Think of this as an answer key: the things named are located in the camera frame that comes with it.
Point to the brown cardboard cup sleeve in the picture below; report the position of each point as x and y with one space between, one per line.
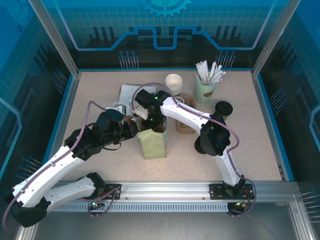
128 117

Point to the small metal bracket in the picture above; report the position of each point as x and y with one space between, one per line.
281 171

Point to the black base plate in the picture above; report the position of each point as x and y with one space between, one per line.
110 186
217 191

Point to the white wrapped straw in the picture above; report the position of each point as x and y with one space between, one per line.
212 73
200 73
220 78
205 72
217 74

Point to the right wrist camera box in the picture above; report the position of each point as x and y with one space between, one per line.
143 97

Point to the grey flat paper bag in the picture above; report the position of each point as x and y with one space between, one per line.
127 91

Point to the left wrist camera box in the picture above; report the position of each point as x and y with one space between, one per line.
113 115

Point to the aluminium frame post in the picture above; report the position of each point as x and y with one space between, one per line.
55 37
274 37

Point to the green paper coffee cup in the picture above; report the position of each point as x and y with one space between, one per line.
226 118

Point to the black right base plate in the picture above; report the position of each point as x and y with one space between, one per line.
217 191

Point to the blue printed side panel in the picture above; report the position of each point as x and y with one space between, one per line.
300 75
20 75

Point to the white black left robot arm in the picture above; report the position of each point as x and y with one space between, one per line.
45 175

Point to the small LED circuit board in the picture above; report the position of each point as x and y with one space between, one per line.
241 204
96 205

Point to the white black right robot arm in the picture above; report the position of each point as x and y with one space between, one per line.
185 112

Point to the black plastic cup lid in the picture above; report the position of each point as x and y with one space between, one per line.
223 107
196 146

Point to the green floral paper bag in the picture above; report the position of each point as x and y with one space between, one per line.
152 145

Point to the aluminium mounting rail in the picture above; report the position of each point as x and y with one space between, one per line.
162 190

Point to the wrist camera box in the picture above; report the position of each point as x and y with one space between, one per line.
113 115
143 97

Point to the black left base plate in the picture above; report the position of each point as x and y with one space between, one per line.
110 186

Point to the green ceramic straw holder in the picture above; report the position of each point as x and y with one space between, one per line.
200 93

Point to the blue printed back panel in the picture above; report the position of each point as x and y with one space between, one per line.
162 25

